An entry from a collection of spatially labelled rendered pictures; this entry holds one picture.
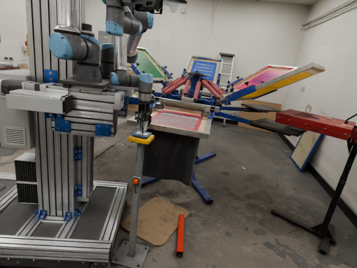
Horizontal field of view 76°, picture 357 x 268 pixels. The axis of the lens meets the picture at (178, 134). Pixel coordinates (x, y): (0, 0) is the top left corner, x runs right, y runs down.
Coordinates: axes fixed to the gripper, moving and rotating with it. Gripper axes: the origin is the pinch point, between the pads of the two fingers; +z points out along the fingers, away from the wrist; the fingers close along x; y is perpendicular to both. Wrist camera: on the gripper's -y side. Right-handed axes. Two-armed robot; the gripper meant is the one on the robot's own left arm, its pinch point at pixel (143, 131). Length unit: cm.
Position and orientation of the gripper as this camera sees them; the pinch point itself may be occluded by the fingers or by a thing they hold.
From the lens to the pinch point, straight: 145.0
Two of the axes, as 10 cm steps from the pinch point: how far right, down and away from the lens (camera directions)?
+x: 9.8, 1.7, -1.3
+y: -1.7, 2.7, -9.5
